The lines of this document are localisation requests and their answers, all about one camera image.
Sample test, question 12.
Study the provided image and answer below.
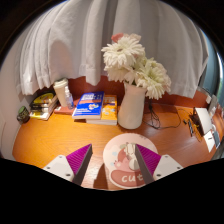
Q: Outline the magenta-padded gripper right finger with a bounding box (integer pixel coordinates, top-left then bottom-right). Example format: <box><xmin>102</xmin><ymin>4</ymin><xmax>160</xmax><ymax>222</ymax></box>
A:
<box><xmin>134</xmin><ymin>143</ymin><xmax>184</xmax><ymax>185</ymax></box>

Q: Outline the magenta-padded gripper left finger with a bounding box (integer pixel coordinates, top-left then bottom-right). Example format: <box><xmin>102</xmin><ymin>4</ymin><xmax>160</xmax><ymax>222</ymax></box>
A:
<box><xmin>42</xmin><ymin>143</ymin><xmax>94</xmax><ymax>187</ymax></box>

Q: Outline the small white box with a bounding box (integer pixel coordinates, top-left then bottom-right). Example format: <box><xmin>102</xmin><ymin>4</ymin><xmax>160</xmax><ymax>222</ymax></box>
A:
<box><xmin>203</xmin><ymin>131</ymin><xmax>221</xmax><ymax>153</ymax></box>

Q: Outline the yellow and white book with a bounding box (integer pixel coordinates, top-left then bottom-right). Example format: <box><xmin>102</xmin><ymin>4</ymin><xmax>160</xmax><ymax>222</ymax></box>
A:
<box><xmin>29</xmin><ymin>108</ymin><xmax>56</xmax><ymax>121</ymax></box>

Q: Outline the dark red book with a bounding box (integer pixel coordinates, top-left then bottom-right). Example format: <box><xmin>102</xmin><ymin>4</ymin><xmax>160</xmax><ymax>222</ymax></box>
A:
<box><xmin>53</xmin><ymin>98</ymin><xmax>83</xmax><ymax>115</ymax></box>

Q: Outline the white flat panel device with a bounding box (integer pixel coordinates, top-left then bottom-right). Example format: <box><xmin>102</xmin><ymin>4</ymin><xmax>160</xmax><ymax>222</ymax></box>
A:
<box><xmin>194</xmin><ymin>107</ymin><xmax>213</xmax><ymax>136</ymax></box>

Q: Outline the white ceramic jug vase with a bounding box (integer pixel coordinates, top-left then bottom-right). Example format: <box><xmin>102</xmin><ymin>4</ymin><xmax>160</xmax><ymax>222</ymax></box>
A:
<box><xmin>117</xmin><ymin>82</ymin><xmax>148</xmax><ymax>130</ymax></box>

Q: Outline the blue book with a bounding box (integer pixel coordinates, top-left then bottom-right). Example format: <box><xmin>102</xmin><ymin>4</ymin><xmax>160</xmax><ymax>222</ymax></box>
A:
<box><xmin>71</xmin><ymin>91</ymin><xmax>105</xmax><ymax>120</ymax></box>

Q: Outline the cream tumbler with lid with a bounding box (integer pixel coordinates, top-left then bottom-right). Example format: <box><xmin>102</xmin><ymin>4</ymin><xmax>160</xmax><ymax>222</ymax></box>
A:
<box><xmin>52</xmin><ymin>78</ymin><xmax>70</xmax><ymax>108</ymax></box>

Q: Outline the orange book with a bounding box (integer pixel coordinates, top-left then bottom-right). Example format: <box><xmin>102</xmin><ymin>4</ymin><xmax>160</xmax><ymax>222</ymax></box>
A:
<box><xmin>85</xmin><ymin>94</ymin><xmax>119</xmax><ymax>126</ymax></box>

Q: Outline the white flower bouquet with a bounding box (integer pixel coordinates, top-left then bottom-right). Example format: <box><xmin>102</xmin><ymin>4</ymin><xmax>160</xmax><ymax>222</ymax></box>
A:
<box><xmin>100</xmin><ymin>32</ymin><xmax>172</xmax><ymax>100</ymax></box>

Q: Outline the white curtain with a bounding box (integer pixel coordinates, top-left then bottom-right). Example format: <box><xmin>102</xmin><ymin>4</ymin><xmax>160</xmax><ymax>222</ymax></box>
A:
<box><xmin>14</xmin><ymin>0</ymin><xmax>209</xmax><ymax>99</ymax></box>

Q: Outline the black cable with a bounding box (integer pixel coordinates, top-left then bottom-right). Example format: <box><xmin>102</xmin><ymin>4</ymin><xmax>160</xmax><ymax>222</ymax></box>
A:
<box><xmin>142</xmin><ymin>101</ymin><xmax>183</xmax><ymax>130</ymax></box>

